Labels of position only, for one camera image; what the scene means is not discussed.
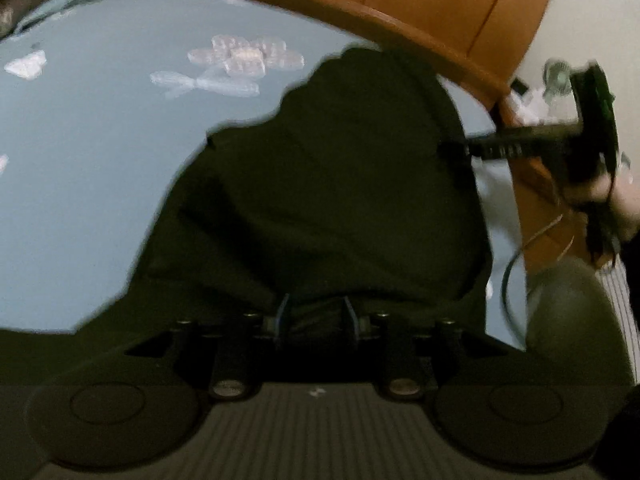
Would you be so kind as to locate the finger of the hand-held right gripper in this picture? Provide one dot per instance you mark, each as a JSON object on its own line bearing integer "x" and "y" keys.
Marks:
{"x": 500, "y": 147}

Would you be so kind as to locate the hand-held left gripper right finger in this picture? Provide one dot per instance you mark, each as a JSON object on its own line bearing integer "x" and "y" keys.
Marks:
{"x": 350, "y": 312}

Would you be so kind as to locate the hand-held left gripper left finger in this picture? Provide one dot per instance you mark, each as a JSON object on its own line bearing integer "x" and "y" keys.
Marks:
{"x": 282, "y": 312}

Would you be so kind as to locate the black pants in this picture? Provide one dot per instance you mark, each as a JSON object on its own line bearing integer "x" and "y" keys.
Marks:
{"x": 325, "y": 185}

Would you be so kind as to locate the person's right hand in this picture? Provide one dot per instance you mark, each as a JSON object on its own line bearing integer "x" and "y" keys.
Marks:
{"x": 627, "y": 200}

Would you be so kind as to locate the small desk fan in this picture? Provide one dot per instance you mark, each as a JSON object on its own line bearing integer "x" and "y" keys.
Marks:
{"x": 555, "y": 77}

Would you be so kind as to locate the blue floral bed sheet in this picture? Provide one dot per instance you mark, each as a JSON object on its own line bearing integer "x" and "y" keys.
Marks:
{"x": 100, "y": 160}

